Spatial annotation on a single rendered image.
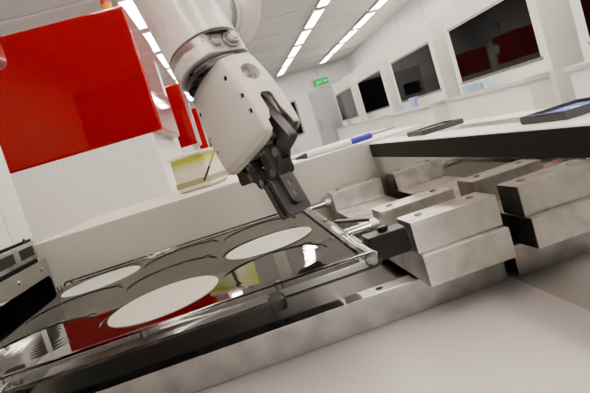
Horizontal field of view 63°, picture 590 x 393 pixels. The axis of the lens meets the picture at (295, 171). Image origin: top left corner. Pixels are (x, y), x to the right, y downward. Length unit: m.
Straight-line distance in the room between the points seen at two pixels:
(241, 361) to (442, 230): 0.21
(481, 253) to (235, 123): 0.26
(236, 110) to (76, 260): 0.41
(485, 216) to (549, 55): 4.73
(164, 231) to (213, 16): 0.36
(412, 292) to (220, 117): 0.26
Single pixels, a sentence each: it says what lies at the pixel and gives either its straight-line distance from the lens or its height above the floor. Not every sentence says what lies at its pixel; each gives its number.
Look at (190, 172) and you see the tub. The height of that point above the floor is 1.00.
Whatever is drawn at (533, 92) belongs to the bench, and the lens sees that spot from 5.11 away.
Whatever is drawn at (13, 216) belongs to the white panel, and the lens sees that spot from 0.79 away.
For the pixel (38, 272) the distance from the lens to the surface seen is 0.78.
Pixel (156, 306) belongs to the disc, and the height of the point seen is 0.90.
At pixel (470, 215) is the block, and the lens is 0.44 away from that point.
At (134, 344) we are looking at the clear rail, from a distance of 0.39.
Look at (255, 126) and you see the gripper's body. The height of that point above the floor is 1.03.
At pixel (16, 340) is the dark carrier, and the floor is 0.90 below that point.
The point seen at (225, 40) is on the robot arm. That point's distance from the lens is 0.53.
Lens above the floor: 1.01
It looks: 4 degrees down
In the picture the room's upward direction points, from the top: 17 degrees counter-clockwise
